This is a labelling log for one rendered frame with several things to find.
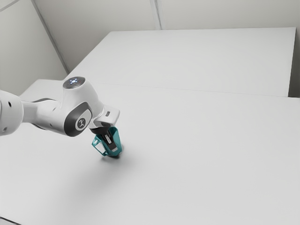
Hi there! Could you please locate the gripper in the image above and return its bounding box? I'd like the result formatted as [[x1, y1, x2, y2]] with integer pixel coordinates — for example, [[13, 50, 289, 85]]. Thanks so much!
[[90, 126, 118, 153]]

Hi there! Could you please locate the teal faceted mug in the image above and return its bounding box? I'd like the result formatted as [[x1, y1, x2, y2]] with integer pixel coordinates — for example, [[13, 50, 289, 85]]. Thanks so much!
[[91, 126, 123, 157]]

